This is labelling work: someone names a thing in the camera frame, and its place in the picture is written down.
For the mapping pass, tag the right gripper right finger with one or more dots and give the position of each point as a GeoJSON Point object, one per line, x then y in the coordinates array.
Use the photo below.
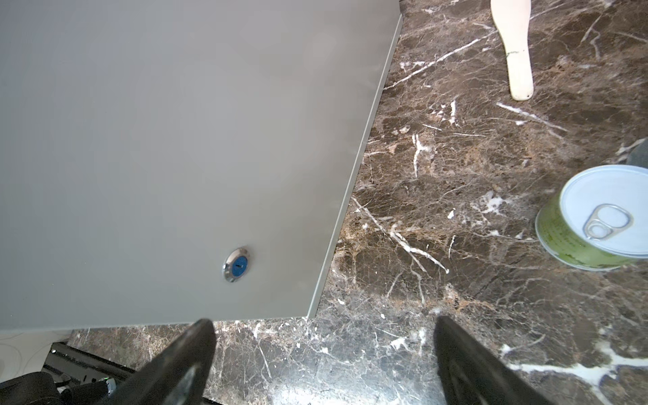
{"type": "Point", "coordinates": [470, 374]}

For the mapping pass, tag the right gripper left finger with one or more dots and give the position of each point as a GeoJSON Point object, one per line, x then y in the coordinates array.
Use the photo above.
{"type": "Point", "coordinates": [172, 369]}

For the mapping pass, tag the green label can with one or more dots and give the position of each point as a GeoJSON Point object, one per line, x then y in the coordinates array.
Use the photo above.
{"type": "Point", "coordinates": [598, 221]}

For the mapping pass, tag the blue cabinet lock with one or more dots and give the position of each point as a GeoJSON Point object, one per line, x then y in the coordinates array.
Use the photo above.
{"type": "Point", "coordinates": [236, 265]}

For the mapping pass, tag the grey metal cabinet box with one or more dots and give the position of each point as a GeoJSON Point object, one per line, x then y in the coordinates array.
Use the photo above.
{"type": "Point", "coordinates": [142, 142]}

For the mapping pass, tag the teal label can right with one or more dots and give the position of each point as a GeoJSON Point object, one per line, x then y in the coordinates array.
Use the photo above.
{"type": "Point", "coordinates": [639, 155]}

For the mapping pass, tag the wooden spatula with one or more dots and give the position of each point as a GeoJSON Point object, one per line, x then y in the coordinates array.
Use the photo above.
{"type": "Point", "coordinates": [511, 19]}

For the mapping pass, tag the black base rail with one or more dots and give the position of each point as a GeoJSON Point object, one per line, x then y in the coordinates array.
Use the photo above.
{"type": "Point", "coordinates": [72, 376]}

